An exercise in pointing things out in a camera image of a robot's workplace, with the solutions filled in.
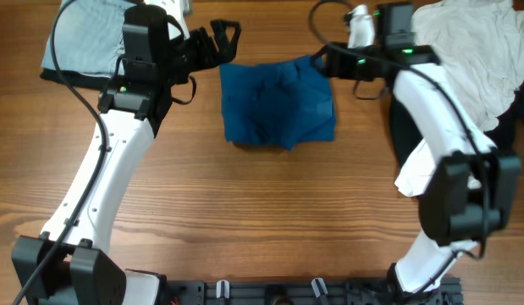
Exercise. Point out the crumpled white shirt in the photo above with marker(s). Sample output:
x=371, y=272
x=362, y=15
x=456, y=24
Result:
x=481, y=45

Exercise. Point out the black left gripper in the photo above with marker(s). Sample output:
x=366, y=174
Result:
x=225, y=51

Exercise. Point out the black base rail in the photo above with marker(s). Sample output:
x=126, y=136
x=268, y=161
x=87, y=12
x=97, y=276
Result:
x=358, y=291

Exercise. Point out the crumpled black garment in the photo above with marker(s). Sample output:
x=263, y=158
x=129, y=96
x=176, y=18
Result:
x=406, y=136

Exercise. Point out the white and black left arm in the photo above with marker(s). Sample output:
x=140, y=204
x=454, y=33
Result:
x=68, y=262

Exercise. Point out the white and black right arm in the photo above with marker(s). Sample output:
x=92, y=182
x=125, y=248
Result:
x=471, y=191

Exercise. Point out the dark blue t-shirt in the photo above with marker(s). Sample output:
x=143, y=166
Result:
x=280, y=104

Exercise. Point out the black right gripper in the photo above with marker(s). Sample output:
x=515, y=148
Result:
x=334, y=64

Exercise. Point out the folded black garment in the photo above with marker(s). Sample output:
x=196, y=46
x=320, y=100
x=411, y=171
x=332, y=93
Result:
x=75, y=79

